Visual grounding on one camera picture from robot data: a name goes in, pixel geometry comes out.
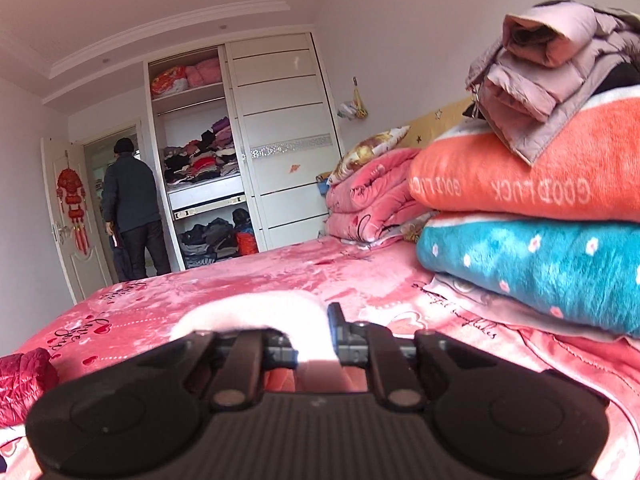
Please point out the pile of folded clothes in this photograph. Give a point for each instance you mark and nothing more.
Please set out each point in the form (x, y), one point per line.
(200, 162)

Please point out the floral patterned folded sheet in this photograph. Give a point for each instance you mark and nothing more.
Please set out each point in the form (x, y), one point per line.
(417, 230)

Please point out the yellow star print headboard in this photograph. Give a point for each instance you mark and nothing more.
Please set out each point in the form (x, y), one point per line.
(440, 127)

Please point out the pink fluffy folded blanket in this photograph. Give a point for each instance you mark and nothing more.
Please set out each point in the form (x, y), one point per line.
(204, 72)

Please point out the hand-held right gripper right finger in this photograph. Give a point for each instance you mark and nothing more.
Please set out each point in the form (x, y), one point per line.
(355, 345)

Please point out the orange folded garment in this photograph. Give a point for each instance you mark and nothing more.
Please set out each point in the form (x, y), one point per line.
(246, 244)

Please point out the black garment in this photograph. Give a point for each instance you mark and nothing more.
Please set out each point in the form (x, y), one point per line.
(622, 77)

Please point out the pink heart print bed blanket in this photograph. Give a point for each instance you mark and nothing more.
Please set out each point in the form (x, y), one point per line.
(225, 275)

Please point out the white door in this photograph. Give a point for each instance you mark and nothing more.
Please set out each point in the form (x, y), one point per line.
(85, 275)

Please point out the blue printed cloth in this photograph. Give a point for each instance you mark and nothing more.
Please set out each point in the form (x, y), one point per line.
(322, 185)

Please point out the red orange folded quilt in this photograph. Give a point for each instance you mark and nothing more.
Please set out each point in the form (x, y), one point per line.
(167, 82)

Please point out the orange folded fleece blanket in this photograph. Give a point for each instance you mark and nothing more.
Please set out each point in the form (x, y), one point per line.
(525, 170)

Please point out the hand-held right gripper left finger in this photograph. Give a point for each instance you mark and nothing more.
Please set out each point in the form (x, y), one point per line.
(250, 355)

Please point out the pile of dark clothes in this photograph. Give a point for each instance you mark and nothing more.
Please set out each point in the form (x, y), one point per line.
(205, 240)

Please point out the white wardrobe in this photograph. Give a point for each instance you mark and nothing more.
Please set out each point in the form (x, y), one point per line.
(285, 110)

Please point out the yellow floral pillow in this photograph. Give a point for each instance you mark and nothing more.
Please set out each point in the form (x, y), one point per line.
(370, 147)

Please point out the pale pink puffer jacket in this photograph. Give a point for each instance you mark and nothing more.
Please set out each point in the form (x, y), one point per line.
(530, 85)

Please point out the yellow hanging wall item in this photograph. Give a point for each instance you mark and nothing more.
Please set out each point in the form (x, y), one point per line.
(356, 105)

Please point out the pink printed folded quilt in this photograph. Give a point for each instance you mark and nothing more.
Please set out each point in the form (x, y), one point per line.
(370, 195)

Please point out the pale printed folded sheet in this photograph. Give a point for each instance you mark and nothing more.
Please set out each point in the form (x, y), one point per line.
(475, 300)

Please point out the red knot door ornament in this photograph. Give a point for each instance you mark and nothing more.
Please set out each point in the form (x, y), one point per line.
(70, 195)

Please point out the peach quilted garment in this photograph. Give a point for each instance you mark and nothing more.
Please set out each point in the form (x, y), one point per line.
(250, 310)

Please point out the teal floral folded blanket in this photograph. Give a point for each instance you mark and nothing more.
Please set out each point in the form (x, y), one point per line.
(525, 260)

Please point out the dark red quilted jacket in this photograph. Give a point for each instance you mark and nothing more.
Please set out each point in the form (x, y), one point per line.
(22, 380)

